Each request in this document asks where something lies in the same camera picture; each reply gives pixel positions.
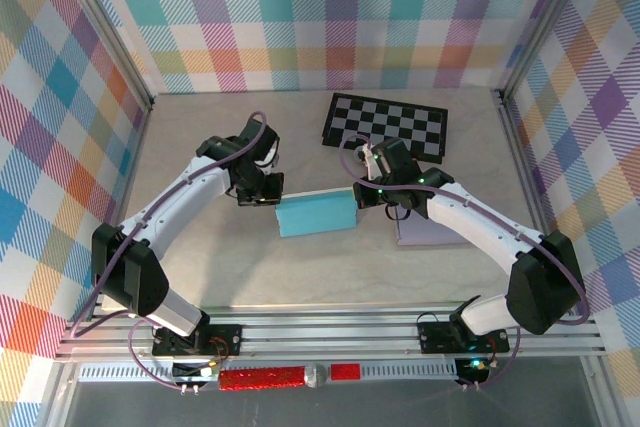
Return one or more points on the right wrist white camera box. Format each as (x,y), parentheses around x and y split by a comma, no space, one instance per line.
(372,164)

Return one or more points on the black grey checkerboard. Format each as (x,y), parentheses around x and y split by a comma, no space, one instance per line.
(380,117)

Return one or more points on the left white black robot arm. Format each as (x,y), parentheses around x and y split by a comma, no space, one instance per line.
(185,192)

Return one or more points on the black board green light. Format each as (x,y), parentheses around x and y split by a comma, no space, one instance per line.
(470,372)

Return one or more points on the aluminium corner post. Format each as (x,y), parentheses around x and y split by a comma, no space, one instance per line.
(107,37)
(546,22)

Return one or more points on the aluminium rail beam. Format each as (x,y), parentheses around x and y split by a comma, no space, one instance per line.
(325,337)

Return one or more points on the aluminium frame strut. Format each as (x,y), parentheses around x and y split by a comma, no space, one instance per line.
(600,392)
(60,397)

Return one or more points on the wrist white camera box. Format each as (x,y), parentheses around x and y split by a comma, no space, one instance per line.
(270,157)
(372,164)

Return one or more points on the aluminium side rail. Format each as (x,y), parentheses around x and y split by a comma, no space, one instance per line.
(516,139)
(131,172)

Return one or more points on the silver foil ball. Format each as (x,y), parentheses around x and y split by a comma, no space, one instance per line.
(316,376)

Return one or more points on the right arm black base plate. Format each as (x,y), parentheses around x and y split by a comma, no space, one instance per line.
(435,339)

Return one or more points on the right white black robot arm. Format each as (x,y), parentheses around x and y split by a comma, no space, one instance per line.
(475,217)

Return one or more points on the black board white connector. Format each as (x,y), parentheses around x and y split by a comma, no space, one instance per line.
(187,371)

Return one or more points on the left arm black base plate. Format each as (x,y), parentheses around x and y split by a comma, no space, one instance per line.
(227,339)

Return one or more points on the lilac paper box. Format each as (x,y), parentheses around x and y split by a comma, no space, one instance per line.
(425,237)

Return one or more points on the long red glitter strip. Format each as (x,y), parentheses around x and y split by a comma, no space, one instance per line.
(260,379)

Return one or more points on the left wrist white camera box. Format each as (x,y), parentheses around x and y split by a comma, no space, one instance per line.
(270,157)

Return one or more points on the teal paper box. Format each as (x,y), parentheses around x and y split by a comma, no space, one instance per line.
(315,214)

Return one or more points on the short red glitter patch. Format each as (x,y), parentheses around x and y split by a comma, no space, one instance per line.
(345,371)

